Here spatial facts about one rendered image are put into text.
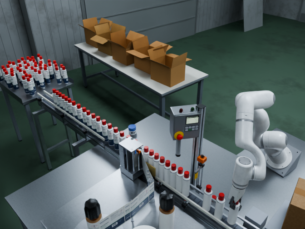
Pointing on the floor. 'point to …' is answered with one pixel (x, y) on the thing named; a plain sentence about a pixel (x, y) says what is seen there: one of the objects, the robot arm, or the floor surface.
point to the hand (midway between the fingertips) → (235, 203)
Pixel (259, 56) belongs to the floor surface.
